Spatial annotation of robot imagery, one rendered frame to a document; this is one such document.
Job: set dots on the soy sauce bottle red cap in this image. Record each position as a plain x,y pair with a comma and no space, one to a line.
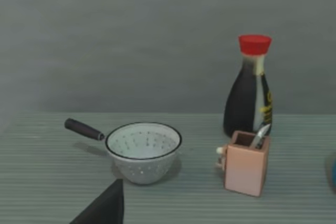
245,95

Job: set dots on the metal utensil in holder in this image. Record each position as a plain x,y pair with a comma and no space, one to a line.
261,136

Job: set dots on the blue object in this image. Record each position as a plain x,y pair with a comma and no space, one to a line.
331,171

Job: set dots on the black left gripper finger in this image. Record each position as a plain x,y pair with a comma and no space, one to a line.
106,207

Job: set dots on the small white knob figure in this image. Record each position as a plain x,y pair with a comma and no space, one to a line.
221,157

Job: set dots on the pink square holder box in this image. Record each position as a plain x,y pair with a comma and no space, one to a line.
245,169

